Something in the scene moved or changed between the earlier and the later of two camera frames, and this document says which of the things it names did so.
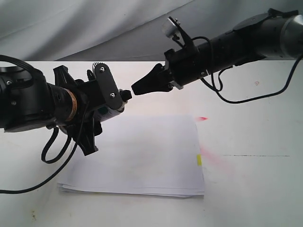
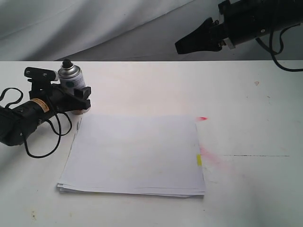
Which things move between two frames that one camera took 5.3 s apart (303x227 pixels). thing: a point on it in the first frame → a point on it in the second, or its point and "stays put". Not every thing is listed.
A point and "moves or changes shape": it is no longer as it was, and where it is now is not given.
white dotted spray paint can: x=104 y=112 moves or changes shape
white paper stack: x=151 y=155 stays put
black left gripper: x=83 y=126 → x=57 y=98
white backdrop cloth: x=116 y=30 stays put
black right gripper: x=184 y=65 → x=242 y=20
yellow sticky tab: x=199 y=160 stays put
